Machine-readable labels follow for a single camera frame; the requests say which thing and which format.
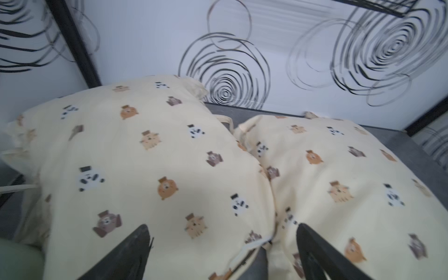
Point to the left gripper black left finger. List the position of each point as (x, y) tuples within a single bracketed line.
[(127, 261)]

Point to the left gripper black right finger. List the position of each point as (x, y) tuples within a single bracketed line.
[(321, 261)]

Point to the cream animal-print pillow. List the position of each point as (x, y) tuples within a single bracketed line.
[(347, 186), (145, 153)]

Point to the black wire wall basket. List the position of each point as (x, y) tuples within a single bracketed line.
[(395, 8)]

